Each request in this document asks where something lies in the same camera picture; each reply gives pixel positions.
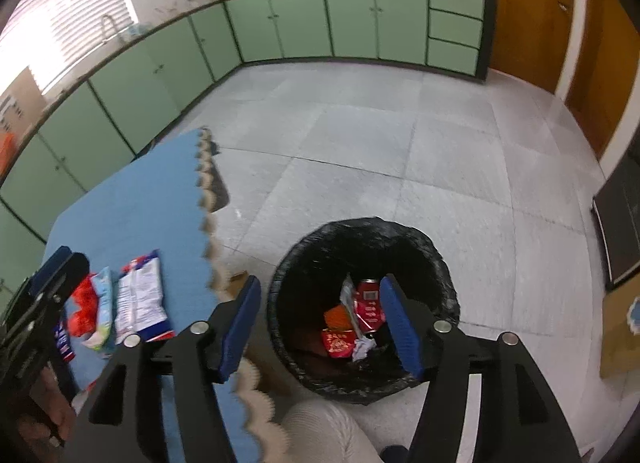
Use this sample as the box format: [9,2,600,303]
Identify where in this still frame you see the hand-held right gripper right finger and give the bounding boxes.
[379,273,583,463]

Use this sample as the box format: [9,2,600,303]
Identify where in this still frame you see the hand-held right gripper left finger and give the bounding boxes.
[62,274,263,463]

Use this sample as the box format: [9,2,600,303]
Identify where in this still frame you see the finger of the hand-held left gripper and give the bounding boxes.
[27,244,73,296]
[42,252,92,314]

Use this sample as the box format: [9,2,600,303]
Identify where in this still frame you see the red crinkled wrapper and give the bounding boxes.
[67,275,98,336]

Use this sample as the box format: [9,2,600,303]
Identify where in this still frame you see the clear bottle with red label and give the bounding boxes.
[350,278,387,344]

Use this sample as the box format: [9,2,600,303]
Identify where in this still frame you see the pale snack packet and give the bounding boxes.
[82,267,118,349]

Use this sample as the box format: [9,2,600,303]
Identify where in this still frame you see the white tissue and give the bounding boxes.
[351,339,377,363]

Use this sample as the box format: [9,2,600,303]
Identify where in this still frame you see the green white wrapper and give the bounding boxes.
[340,274,362,339]

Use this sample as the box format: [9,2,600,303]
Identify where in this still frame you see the red gold-printed packet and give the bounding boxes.
[321,328,360,360]

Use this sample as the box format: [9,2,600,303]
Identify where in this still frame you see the orange foam fruit net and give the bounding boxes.
[324,305,353,333]

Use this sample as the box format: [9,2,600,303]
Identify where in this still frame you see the blue white snack packet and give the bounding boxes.
[115,249,176,344]

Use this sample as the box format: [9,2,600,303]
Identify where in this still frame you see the black lined trash bin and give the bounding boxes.
[266,217,461,405]

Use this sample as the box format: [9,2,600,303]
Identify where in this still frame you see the person's left hand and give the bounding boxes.
[15,369,77,446]

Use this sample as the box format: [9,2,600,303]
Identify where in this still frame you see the blue red packet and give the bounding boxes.
[54,320,77,363]

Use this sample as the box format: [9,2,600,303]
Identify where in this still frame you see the person's trouser leg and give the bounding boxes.
[277,400,396,463]

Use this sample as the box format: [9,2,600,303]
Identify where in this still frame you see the brown cardboard sheet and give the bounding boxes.
[599,288,640,379]

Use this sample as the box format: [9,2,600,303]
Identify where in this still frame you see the blue white object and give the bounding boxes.
[624,297,640,335]

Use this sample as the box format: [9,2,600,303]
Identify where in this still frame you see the black framed panel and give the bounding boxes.
[592,140,640,291]

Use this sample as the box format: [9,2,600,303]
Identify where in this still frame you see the white window blind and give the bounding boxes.
[0,0,138,94]

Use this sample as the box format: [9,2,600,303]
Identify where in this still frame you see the green base cabinets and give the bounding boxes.
[0,0,498,294]

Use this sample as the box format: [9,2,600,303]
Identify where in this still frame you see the wooden door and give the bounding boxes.
[565,0,640,159]
[487,0,576,94]

